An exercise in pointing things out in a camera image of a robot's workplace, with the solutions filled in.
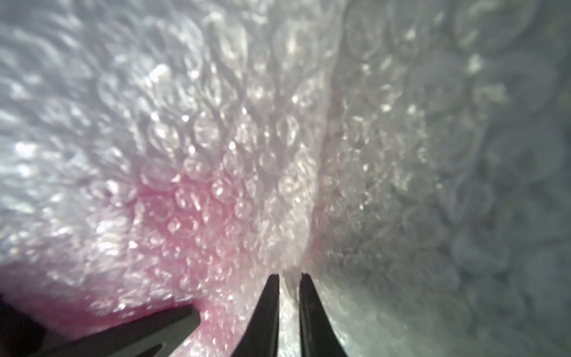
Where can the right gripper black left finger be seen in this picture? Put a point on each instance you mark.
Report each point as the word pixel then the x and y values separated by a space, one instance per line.
pixel 261 336

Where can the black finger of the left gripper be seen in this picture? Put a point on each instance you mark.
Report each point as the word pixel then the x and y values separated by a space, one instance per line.
pixel 159 334

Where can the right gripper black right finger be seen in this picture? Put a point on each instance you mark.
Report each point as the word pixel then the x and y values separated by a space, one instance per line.
pixel 317 336

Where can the pink plastic wine glass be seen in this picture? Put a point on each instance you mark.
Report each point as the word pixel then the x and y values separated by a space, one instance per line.
pixel 82 260

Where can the bubble wrap sheet stack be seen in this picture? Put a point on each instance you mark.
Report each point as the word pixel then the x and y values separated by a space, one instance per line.
pixel 436 135

